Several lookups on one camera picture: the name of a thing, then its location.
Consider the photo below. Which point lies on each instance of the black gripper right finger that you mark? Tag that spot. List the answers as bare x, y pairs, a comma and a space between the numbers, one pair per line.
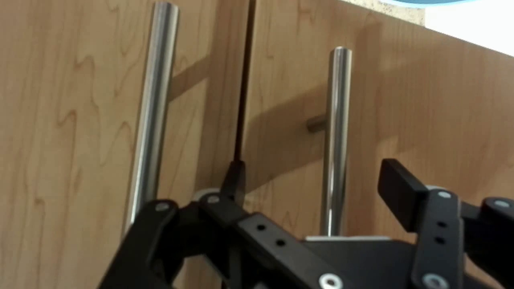
402, 191

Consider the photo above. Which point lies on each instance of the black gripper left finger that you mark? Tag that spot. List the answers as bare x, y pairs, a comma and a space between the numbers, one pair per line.
233, 185

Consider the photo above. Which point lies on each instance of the door metal handle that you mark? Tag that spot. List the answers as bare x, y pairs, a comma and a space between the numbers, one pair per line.
334, 122
153, 109

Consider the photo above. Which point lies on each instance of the wooden cabinet door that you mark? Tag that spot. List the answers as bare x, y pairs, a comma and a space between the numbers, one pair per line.
71, 79
440, 106

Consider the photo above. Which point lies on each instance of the large blue bowl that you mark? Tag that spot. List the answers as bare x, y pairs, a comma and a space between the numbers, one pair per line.
424, 1

